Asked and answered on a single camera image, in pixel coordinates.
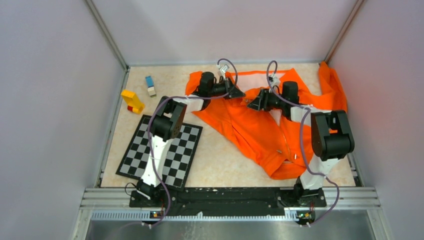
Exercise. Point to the orange fleece jacket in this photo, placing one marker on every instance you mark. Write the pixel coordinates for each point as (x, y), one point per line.
(266, 137)

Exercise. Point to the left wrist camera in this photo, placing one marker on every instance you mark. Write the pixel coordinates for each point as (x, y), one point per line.
(222, 70)

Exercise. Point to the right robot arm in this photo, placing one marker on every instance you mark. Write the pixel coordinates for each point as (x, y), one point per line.
(331, 135)

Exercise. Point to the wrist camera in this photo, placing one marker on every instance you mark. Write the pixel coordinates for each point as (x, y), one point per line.
(222, 70)
(273, 81)

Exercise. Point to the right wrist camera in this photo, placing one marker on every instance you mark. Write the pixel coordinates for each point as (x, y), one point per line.
(273, 81)

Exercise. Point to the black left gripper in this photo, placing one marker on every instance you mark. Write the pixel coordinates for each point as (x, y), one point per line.
(230, 91)

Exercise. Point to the blue and white block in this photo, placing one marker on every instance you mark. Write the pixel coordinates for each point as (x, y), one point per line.
(150, 86)

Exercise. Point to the aluminium front rail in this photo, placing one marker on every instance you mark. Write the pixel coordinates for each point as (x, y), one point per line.
(122, 204)

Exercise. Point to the yellow toy block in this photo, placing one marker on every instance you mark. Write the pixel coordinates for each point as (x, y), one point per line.
(134, 104)

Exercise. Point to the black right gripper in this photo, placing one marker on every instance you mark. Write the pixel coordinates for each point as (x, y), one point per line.
(266, 94)

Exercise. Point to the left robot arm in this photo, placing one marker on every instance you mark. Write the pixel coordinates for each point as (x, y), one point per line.
(167, 119)

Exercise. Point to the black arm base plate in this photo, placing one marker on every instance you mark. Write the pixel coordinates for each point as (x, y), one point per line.
(274, 196)

